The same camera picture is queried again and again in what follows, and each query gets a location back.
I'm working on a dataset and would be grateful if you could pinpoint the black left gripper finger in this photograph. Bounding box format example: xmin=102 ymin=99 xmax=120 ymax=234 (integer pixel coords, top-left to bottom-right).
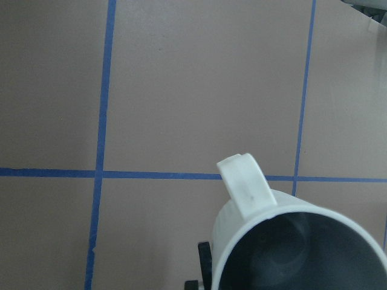
xmin=184 ymin=241 xmax=212 ymax=290

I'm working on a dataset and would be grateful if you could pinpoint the white plastic mug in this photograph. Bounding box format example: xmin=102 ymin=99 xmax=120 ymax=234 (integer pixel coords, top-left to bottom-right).
xmin=212 ymin=153 xmax=386 ymax=289

